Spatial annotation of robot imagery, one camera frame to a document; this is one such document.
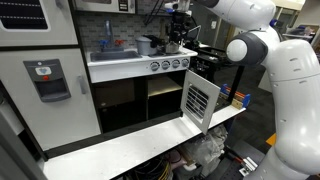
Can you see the pink bag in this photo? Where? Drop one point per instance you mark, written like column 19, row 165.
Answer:
column 176, row 159

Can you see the grey stove knob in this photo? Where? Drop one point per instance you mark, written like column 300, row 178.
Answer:
column 175, row 63
column 185, row 62
column 165, row 64
column 154, row 66

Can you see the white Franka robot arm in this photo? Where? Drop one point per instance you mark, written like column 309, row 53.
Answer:
column 293, row 83

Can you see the blue and wood clamp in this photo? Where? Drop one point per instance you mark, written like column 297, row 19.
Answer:
column 246, row 100

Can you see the grey toy faucet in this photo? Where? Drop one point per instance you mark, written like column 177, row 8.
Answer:
column 108, row 30

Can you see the silver pot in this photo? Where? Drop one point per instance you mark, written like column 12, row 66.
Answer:
column 172, row 51

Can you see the grey pot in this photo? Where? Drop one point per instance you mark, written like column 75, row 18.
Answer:
column 146, row 48

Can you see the grey sink basin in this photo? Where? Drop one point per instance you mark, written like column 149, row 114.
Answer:
column 115, row 55

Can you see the brown wooden utensil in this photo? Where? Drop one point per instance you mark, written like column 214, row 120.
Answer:
column 162, row 28

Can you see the light wooden cabinet shelf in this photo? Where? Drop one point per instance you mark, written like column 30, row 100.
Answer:
column 163, row 86

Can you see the grey water dispenser panel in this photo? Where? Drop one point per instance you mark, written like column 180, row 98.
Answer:
column 48, row 86

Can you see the white toy kitchen unit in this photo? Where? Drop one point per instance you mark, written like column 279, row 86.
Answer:
column 133, row 70

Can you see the white toy microwave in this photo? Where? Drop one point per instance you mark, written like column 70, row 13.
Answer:
column 100, row 7

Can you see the white fridge door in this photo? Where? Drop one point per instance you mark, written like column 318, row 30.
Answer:
column 66, row 116

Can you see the white slatted cabinet door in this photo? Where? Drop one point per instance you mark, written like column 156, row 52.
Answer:
column 203, row 100

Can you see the grey aluminium post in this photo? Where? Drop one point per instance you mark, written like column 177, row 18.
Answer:
column 10, row 156

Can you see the black metal frame rack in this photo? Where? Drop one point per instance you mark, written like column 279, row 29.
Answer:
column 213, row 60

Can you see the clear crumpled plastic bag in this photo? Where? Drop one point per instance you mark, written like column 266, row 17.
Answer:
column 206, row 150

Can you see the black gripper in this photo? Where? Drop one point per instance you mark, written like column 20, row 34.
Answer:
column 180, row 23

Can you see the white freezer door dark window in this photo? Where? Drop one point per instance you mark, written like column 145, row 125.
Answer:
column 61, row 31

